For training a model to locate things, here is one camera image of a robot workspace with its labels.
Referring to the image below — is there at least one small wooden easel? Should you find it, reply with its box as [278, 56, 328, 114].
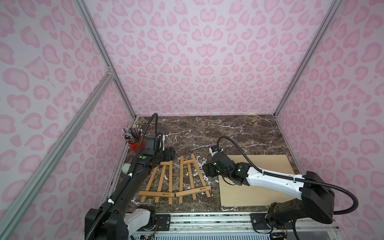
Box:
[139, 161, 176, 205]
[176, 154, 212, 204]

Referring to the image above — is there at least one light wooden board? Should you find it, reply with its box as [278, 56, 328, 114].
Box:
[219, 155, 304, 207]

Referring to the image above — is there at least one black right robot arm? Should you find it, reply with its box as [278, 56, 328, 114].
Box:
[203, 152, 335, 230]

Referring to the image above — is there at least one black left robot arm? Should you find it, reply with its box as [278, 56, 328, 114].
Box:
[85, 134, 175, 240]

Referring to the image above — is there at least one red pencil cup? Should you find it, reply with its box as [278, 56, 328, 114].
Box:
[128, 141, 146, 154]

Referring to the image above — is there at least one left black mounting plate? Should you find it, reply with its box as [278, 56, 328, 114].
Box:
[149, 214, 171, 232]

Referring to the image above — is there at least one black mounting plate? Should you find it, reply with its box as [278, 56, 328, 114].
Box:
[250, 213, 286, 231]
[149, 214, 171, 232]

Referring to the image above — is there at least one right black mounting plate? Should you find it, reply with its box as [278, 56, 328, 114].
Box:
[250, 213, 286, 231]

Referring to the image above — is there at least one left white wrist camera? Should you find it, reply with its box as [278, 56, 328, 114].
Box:
[157, 133, 165, 151]

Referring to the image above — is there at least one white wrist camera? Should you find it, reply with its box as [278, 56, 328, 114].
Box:
[157, 133, 165, 151]
[209, 145, 223, 157]

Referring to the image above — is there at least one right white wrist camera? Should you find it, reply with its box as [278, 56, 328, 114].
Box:
[209, 145, 223, 157]

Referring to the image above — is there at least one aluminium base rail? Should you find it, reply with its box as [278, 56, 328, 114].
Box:
[86, 209, 346, 240]

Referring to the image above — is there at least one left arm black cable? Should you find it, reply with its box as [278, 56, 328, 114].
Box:
[85, 112, 159, 240]

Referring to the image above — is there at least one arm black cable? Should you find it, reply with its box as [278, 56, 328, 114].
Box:
[85, 112, 159, 240]
[216, 136, 359, 216]

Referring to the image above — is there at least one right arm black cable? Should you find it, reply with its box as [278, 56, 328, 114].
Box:
[216, 136, 359, 216]

